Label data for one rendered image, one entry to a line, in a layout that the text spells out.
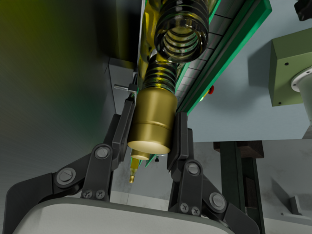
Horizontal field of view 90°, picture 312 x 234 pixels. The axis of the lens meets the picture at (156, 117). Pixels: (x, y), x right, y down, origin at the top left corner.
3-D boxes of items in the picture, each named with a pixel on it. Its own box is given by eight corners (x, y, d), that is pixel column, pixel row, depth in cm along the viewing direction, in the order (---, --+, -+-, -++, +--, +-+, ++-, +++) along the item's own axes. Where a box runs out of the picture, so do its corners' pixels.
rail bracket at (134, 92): (120, 61, 47) (108, 98, 41) (143, 66, 47) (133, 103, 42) (121, 70, 51) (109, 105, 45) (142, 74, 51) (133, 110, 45)
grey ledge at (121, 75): (115, 42, 52) (106, 68, 47) (141, 48, 53) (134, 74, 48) (123, 133, 137) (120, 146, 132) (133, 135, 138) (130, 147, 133)
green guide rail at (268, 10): (258, -21, 25) (266, 9, 22) (264, -19, 25) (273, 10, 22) (146, 160, 182) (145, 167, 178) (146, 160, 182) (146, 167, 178)
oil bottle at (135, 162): (135, 144, 127) (127, 181, 115) (142, 145, 127) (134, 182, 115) (134, 146, 132) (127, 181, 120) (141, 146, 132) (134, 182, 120)
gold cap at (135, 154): (157, 137, 30) (153, 160, 28) (144, 139, 33) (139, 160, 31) (144, 130, 28) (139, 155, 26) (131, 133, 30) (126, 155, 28)
